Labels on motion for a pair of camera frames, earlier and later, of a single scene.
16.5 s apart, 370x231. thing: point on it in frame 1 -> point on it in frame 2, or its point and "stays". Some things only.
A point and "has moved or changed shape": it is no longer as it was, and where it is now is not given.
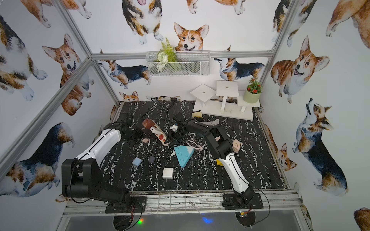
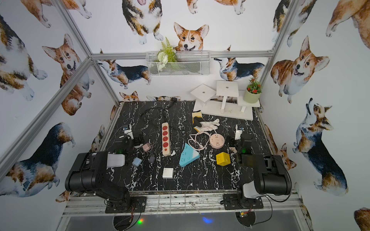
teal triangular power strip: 183,153 has moved or changed shape
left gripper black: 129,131 -> 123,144
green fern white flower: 167,54 stays
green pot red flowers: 252,94 stays
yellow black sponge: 197,114 stays
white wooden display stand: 227,102 stays
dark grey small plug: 151,159 stays
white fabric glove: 213,122 stays
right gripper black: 171,137 -> 232,143
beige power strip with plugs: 159,133 -> 165,139
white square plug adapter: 168,173 stays
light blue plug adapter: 137,161 stays
